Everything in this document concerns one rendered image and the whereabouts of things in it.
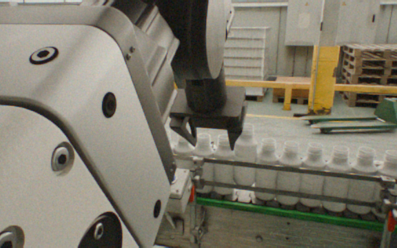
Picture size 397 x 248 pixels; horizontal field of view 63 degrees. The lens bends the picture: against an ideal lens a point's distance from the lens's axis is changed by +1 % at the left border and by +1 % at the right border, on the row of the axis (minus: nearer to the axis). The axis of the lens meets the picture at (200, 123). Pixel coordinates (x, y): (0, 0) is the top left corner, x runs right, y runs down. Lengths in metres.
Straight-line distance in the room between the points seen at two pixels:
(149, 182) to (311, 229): 0.77
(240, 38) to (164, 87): 5.99
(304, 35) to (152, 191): 7.37
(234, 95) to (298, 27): 7.05
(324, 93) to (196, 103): 4.98
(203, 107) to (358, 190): 0.56
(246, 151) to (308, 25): 6.72
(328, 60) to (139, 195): 5.18
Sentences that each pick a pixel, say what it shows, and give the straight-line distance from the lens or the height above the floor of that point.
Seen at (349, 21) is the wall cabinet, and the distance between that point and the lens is 7.58.
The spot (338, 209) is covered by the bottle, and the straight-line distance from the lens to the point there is 0.91.
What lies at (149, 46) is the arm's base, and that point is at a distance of 0.18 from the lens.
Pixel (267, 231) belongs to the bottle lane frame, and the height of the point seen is 0.93.
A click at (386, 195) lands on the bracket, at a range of 0.87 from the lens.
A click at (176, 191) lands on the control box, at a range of 0.74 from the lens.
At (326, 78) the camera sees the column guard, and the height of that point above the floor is 0.62.
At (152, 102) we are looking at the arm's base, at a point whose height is 1.42.
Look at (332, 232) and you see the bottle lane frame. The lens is 0.92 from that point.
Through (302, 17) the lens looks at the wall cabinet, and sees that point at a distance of 7.49.
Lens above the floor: 1.46
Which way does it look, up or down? 18 degrees down
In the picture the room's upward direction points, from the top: straight up
